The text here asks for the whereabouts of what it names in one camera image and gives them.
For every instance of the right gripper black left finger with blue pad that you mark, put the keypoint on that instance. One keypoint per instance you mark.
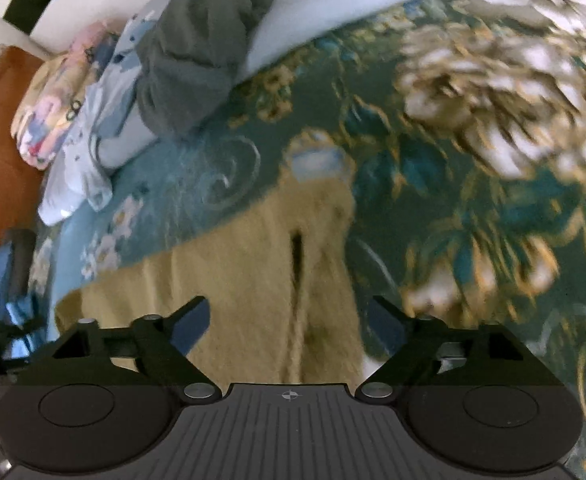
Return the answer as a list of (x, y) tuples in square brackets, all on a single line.
[(164, 343)]

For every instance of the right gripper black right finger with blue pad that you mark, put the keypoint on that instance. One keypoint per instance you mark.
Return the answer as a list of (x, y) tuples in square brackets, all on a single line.
[(413, 343)]

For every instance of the mustard yellow knitted sweater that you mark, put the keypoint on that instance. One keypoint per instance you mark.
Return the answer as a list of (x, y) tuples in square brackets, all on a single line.
[(282, 307)]

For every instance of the blue and brown folded clothes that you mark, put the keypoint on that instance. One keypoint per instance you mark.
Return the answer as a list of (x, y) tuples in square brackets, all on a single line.
[(16, 252)]

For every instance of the blue folded garment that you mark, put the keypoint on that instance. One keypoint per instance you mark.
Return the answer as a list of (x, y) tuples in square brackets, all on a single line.
[(23, 324)]

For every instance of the light blue crumpled shirt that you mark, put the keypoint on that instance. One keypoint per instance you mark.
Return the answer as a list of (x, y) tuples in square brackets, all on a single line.
[(107, 134)]

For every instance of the green floral bed sheet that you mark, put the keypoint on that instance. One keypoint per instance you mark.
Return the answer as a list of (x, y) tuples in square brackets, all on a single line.
[(459, 127)]

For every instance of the pastel floral folded blanket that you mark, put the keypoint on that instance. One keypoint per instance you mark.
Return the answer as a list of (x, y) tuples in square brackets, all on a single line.
[(56, 93)]

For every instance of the pale blue floral quilt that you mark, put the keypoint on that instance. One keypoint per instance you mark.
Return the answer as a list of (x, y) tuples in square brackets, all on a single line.
[(283, 15)]

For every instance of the dark grey crumpled garment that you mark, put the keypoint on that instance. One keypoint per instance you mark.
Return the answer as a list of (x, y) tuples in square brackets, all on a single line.
[(190, 60)]

